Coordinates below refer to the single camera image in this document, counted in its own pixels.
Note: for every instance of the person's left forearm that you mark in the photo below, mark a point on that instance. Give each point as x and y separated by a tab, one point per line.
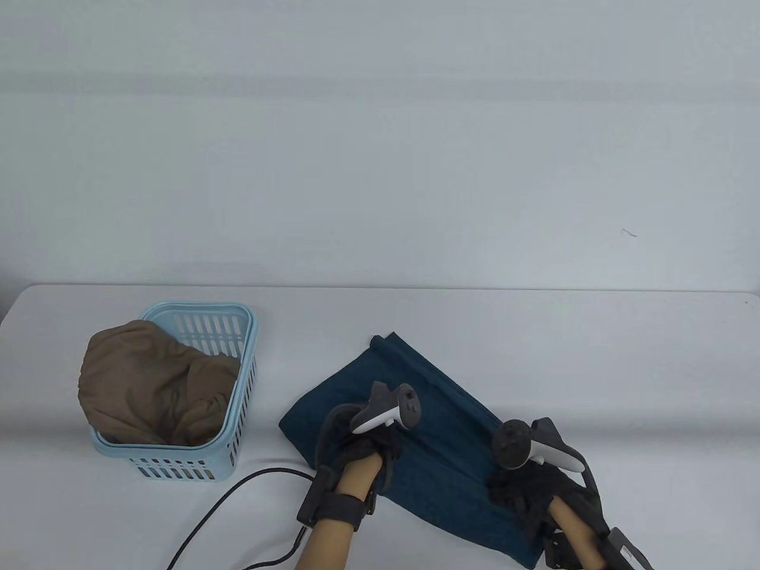
332	546

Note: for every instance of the brown crumpled garment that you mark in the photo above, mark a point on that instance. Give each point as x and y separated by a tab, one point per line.
136	380

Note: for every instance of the person's left hand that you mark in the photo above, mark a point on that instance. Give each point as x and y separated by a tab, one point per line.
371	445

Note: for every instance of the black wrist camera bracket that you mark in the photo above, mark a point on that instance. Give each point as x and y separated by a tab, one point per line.
629	552

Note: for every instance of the person's right forearm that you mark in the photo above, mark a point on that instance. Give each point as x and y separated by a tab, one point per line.
573	528

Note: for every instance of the person's right hand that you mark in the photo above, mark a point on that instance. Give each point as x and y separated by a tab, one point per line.
534	487

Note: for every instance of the dark teal shorts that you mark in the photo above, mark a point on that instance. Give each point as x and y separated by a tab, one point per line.
451	469

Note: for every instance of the light blue plastic basket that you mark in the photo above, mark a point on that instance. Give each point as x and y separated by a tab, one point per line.
246	380

